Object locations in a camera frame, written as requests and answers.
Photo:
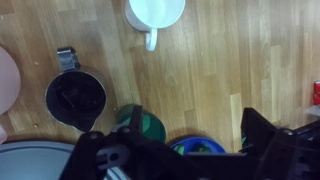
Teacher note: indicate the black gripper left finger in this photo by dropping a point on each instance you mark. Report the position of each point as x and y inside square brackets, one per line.
[126, 156]

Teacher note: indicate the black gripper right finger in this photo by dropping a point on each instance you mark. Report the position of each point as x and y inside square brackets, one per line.
[286, 153]

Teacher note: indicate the white mug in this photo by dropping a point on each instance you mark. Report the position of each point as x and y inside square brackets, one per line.
[153, 13]

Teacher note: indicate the small metal jug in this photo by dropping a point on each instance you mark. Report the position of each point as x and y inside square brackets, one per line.
[76, 96]

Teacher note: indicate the large pink mug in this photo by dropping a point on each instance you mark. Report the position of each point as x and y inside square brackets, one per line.
[8, 83]

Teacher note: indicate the green plastic cup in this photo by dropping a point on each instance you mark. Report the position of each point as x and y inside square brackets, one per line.
[153, 126]

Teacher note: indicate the red plastic piece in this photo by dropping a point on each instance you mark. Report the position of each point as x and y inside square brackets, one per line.
[317, 93]

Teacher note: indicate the blue plate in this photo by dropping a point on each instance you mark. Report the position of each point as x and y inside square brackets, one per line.
[193, 141]

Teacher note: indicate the round metal tray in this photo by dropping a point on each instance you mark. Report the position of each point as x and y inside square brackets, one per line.
[33, 160]

